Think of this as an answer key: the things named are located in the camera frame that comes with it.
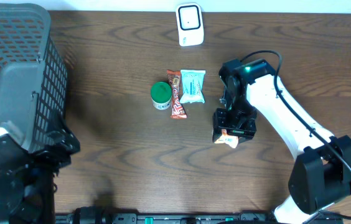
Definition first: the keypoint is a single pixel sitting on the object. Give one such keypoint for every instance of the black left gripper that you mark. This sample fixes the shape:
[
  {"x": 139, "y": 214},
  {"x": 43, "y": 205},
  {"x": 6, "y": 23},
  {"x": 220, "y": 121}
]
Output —
[{"x": 61, "y": 142}]

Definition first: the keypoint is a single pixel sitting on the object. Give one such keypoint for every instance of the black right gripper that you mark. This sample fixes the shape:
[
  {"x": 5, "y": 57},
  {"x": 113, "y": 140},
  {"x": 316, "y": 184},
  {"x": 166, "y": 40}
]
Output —
[{"x": 219, "y": 121}]

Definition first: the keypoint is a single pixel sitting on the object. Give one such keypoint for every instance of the red chocolate bar wrapper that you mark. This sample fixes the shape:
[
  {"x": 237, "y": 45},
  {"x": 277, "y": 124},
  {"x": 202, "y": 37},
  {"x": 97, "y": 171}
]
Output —
[{"x": 178, "y": 111}]

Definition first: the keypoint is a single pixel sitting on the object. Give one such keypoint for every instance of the teal wet wipes packet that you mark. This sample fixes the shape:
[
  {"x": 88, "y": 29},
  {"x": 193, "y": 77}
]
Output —
[{"x": 192, "y": 84}]

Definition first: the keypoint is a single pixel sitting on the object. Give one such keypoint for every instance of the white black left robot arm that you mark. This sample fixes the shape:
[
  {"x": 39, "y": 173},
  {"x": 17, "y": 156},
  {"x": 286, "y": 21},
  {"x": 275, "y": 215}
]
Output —
[{"x": 27, "y": 178}]

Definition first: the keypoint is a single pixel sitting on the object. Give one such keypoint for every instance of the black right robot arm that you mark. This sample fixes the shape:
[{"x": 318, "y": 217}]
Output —
[{"x": 321, "y": 175}]

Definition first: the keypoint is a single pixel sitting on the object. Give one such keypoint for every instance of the grey plastic basket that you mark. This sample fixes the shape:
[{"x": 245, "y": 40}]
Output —
[{"x": 33, "y": 77}]

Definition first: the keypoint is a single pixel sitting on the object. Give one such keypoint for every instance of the green lid white jar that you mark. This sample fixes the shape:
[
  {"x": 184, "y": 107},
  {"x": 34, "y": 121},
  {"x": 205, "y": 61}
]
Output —
[{"x": 161, "y": 95}]

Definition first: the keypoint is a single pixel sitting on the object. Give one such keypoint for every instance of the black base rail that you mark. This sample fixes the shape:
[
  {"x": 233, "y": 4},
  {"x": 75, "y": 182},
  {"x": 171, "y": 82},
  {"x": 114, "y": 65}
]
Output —
[{"x": 102, "y": 215}]

